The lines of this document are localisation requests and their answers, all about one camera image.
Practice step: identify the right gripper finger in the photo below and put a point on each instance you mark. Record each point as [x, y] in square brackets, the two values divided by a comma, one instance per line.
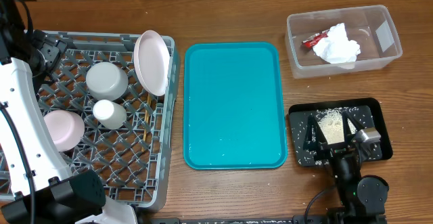
[350, 128]
[314, 138]

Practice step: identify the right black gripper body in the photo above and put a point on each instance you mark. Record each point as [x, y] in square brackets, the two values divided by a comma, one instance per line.
[331, 151]

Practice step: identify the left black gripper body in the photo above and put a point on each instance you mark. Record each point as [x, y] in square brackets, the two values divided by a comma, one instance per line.
[52, 49]

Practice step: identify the grey round bowl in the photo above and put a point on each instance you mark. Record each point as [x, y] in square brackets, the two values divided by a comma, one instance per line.
[106, 81]

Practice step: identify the white napkin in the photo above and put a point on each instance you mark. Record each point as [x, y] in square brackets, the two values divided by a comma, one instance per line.
[336, 48]

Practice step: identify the small white round plate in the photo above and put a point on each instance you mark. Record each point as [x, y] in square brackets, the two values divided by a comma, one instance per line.
[66, 129]

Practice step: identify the white paper cup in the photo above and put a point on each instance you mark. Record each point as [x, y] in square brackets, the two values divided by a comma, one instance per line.
[109, 114]

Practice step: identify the red sauce packet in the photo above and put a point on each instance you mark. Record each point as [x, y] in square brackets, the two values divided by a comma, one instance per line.
[310, 42]

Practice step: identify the large white plate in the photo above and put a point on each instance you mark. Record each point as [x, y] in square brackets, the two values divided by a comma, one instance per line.
[151, 61]

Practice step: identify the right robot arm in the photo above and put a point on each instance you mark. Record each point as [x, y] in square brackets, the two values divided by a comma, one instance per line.
[362, 198]

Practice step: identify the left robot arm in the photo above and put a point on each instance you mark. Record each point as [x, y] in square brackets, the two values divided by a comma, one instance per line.
[44, 188]

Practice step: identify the clear plastic waste bin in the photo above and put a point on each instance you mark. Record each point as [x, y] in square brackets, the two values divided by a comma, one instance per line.
[370, 26]

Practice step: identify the black plastic tray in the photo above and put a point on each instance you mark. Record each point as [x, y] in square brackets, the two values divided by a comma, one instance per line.
[385, 148]

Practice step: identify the pile of rice grains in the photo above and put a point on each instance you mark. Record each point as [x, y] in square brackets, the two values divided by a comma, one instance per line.
[331, 124]

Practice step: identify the teal plastic serving tray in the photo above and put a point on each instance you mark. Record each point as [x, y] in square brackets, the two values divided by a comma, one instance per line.
[233, 114]

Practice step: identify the grey plastic dish rack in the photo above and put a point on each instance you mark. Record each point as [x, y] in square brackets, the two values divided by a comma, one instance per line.
[128, 175]

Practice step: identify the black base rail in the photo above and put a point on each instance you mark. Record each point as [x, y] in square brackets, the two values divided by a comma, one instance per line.
[296, 219]

